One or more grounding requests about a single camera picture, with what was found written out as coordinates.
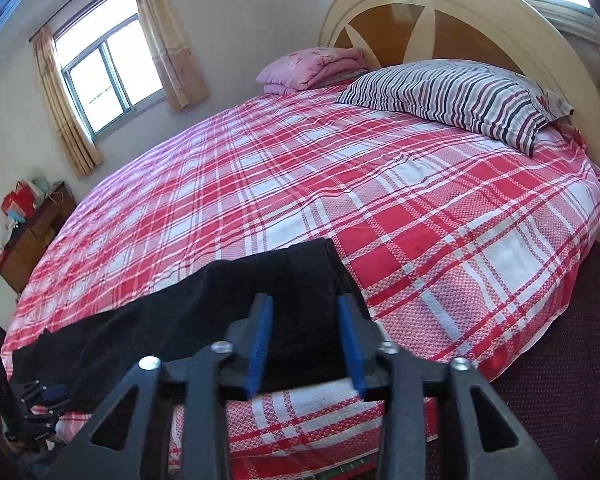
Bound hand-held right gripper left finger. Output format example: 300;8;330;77
45;294;276;480

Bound black pants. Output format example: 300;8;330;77
11;238;376;413

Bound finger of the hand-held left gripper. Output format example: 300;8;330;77
22;382;72;411
20;410;63;443

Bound cream and wood headboard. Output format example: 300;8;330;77
319;0;600;161

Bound beige floral curtain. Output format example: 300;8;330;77
129;0;211;113
32;25;105;177

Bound wooden dresser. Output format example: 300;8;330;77
0;182;77;295

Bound striped pillow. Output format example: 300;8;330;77
336;59;575;157

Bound sliding window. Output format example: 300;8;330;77
52;0;165;136

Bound red paper bag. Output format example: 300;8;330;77
1;180;33;221

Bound red plaid bed sheet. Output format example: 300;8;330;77
0;77;600;480

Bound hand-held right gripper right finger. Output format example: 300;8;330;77
336;294;546;480

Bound pink folded blanket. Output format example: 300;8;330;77
256;47;368;96

